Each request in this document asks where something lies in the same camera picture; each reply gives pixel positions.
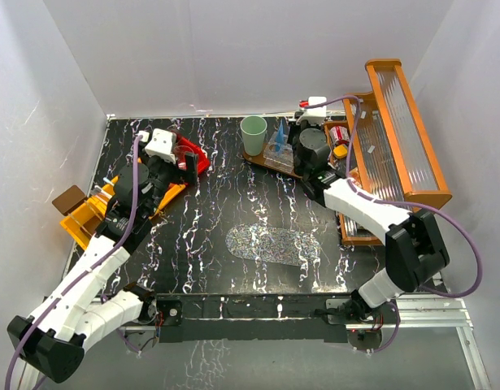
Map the blue toothpaste tube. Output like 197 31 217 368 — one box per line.
274 120 285 154

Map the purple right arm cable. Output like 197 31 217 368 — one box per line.
314 95 485 354

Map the red white small box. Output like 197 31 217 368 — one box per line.
329 125 350 146

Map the orange plastic organizer bin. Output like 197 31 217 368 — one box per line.
59 174 185 251

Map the brown oval wooden tray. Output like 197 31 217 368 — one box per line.
242 143 301 179

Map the orange wooden tiered shelf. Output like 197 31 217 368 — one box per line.
324 58 454 247

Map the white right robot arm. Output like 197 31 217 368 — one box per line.
288 97 450 323

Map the clear acrylic toothbrush holder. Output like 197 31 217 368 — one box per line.
263 132 293 172

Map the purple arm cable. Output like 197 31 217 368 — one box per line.
314 95 485 354
4 136 153 390

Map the red plastic bin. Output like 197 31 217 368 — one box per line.
172 131 210 175

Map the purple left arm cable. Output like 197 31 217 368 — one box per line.
4 136 153 390

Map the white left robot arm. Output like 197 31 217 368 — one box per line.
5 128 210 388

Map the brown square coaster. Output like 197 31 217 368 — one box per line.
52 184 87 216

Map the black front mounting rail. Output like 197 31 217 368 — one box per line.
111 292 389 345

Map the yellow grey sponge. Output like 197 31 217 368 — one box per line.
333 144 348 159

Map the green plastic cup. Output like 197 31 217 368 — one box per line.
240 115 267 156

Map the glittery oval mat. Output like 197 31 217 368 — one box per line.
225 224 320 267

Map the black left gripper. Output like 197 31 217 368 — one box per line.
136 142 197 218

